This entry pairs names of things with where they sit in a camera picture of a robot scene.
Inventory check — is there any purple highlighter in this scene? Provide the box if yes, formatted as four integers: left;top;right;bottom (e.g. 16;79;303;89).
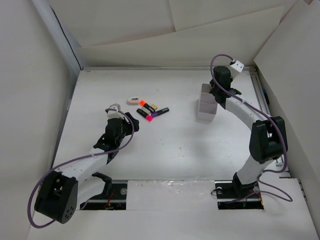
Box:
151;107;170;118

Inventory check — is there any orange highlighter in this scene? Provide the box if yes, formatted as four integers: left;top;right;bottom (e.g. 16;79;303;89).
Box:
139;100;156;113

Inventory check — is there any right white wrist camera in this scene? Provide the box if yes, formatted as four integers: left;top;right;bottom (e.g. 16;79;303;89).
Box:
229;60;245;74

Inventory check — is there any pink highlighter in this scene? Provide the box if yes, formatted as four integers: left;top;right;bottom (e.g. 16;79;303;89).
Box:
136;109;153;122

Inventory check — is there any tan small eraser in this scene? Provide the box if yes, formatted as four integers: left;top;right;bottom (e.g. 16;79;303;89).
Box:
151;104;158;110

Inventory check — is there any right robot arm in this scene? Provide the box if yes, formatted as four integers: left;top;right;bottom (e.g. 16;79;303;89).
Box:
210;66;288;203

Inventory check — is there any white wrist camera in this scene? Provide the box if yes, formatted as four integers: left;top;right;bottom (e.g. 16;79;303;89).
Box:
105;103;124;119
229;60;245;74

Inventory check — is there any white divided paper container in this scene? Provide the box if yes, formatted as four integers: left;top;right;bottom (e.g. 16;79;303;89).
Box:
196;83;218;122

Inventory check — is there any pink white eraser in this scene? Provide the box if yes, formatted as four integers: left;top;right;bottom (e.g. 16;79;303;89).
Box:
127;97;140;106

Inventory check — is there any aluminium frame rail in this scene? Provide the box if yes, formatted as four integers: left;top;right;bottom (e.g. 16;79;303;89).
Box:
249;68;291;178

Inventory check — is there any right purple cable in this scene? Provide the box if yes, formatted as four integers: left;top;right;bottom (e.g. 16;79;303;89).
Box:
210;53;293;204

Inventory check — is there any purple cable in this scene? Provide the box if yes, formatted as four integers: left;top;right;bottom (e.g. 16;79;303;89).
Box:
26;107;136;229
210;53;293;204

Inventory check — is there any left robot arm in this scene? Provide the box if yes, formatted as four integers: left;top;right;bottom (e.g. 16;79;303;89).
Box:
27;110;140;224

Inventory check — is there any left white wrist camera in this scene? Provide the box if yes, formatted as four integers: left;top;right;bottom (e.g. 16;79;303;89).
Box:
105;103;124;119

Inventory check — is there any blue object on rail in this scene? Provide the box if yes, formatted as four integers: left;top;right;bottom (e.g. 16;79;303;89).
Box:
262;88;270;105

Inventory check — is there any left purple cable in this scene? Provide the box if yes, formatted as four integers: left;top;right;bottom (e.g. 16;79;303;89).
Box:
26;107;136;229

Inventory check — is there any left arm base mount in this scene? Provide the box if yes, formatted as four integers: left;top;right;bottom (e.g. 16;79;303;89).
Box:
77;172;128;211

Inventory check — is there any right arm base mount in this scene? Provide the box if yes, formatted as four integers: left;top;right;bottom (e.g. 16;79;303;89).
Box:
211;173;264;210

